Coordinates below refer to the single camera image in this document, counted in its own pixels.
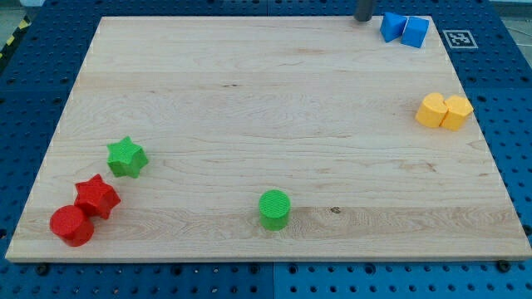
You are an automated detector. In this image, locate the red star block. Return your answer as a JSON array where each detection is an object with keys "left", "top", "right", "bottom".
[{"left": 74, "top": 174, "right": 121, "bottom": 219}]

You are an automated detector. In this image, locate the red cylinder block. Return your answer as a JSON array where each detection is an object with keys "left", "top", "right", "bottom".
[{"left": 49, "top": 205, "right": 94, "bottom": 247}]

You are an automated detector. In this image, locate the blue triangular block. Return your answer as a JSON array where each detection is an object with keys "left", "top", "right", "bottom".
[{"left": 380, "top": 12, "right": 407, "bottom": 42}]

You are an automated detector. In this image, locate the white fiducial marker tag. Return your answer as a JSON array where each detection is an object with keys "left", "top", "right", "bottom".
[{"left": 442, "top": 30, "right": 478, "bottom": 49}]

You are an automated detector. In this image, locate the blue cube block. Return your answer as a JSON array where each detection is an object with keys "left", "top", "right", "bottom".
[{"left": 401, "top": 17, "right": 430, "bottom": 48}]

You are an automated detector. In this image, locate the yellow heart block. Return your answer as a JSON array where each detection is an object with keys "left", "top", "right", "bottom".
[{"left": 415, "top": 92, "right": 448, "bottom": 128}]

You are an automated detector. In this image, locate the yellow hexagon block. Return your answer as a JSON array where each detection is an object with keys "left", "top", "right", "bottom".
[{"left": 440, "top": 95, "right": 474, "bottom": 131}]

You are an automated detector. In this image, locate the wooden board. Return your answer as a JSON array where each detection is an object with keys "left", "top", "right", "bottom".
[{"left": 6, "top": 17, "right": 531, "bottom": 262}]

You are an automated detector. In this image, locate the green cylinder block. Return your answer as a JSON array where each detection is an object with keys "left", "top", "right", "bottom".
[{"left": 259, "top": 189, "right": 291, "bottom": 231}]

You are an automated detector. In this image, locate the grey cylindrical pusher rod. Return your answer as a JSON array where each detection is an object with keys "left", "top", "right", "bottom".
[{"left": 353, "top": 0, "right": 377, "bottom": 22}]

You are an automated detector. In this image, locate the green star block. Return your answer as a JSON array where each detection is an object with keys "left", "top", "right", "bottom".
[{"left": 106, "top": 136, "right": 149, "bottom": 179}]

